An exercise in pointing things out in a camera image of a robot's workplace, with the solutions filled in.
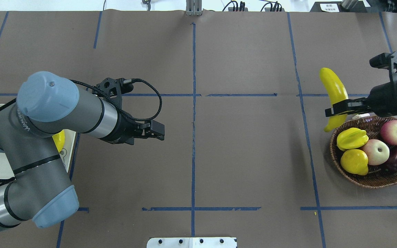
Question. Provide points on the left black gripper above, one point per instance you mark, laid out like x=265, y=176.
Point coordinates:
x=123, y=130

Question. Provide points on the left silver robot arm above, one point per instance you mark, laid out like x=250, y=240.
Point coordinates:
x=46, y=104

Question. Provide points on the yellow star fruit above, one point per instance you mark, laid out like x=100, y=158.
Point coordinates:
x=351, y=138

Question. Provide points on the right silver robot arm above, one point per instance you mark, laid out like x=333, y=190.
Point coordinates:
x=364, y=142

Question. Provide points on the aluminium frame post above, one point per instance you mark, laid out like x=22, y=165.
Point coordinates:
x=194, y=8

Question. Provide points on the yellow banana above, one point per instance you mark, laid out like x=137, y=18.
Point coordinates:
x=336, y=92
x=59, y=140

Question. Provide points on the white basket label tag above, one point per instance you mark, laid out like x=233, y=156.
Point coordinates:
x=361, y=116

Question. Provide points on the yellow lemon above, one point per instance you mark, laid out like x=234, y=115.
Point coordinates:
x=355, y=161

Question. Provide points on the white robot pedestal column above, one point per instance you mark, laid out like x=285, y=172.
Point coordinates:
x=192, y=242

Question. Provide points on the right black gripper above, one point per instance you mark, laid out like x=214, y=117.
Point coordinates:
x=384, y=99

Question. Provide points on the brown wicker fruit basket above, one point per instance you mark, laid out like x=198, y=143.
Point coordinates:
x=378, y=175

